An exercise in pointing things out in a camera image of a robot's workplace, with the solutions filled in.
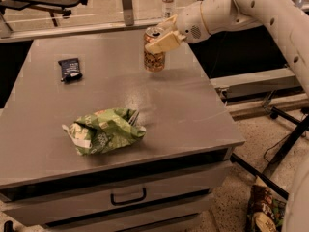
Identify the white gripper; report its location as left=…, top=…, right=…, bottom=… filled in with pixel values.
left=153, top=1, right=211, bottom=52

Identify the orange soda can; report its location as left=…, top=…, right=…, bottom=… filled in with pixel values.
left=144, top=26, right=165, bottom=73

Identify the green jalapeno chip bag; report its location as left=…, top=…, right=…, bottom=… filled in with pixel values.
left=62, top=108, right=146, bottom=156

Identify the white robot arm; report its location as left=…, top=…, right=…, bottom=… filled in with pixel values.
left=146, top=0, right=309, bottom=95

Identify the brown chip bag on floor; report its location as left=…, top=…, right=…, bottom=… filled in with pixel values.
left=245, top=177, right=286, bottom=232

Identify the clear plastic water bottle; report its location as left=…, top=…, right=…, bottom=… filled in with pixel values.
left=162, top=0, right=175, bottom=18

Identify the dark blue snack packet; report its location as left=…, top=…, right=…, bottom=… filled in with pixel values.
left=58, top=58, right=83, bottom=83

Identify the grey drawer cabinet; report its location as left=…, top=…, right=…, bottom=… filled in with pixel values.
left=0, top=31, right=243, bottom=232

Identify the black tripod leg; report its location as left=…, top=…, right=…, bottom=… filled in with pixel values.
left=230, top=107, right=309, bottom=199

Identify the black floor cable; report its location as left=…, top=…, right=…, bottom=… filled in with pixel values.
left=262, top=132, right=293, bottom=164

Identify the black drawer handle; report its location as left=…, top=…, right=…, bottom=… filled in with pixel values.
left=110, top=188, right=147, bottom=206

